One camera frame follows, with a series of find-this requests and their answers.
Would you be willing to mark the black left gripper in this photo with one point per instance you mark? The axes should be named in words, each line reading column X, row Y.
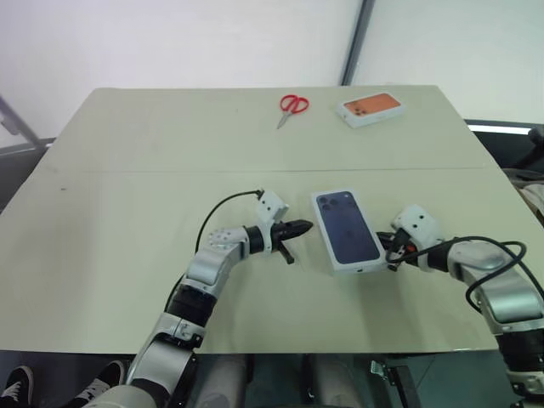
column 280, row 238

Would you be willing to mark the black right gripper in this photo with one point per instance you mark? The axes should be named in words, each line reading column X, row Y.
column 401, row 248

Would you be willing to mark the white phone box lid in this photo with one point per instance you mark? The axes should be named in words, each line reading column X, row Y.
column 348, row 229

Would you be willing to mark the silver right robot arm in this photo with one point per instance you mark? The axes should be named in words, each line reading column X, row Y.
column 506, row 297

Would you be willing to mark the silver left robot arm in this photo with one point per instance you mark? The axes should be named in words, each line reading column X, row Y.
column 212, row 259

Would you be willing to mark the white box with orange phone print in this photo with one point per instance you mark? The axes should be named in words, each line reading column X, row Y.
column 374, row 106

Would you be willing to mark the metal table clamp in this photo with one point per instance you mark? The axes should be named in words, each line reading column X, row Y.
column 379, row 370

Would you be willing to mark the grey rounded shape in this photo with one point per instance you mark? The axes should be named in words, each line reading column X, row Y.
column 223, row 382
column 338, row 382

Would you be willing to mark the beige cloth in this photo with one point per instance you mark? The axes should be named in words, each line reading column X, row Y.
column 529, row 191

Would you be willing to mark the black furniture with white strip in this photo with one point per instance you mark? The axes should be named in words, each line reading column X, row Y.
column 501, row 140

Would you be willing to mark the black sneaker with white sole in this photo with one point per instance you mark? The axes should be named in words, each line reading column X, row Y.
column 17, row 384
column 100, row 382

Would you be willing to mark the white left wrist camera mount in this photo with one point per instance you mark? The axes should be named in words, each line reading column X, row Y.
column 272, row 204

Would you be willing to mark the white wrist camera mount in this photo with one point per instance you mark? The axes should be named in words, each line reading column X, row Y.
column 418, row 221
column 272, row 204

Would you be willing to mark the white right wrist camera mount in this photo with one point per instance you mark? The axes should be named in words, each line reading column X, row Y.
column 418, row 221

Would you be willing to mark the grey metal post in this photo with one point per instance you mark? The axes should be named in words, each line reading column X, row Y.
column 359, row 42

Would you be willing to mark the grey metal frame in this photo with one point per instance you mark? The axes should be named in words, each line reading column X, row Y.
column 19, row 121

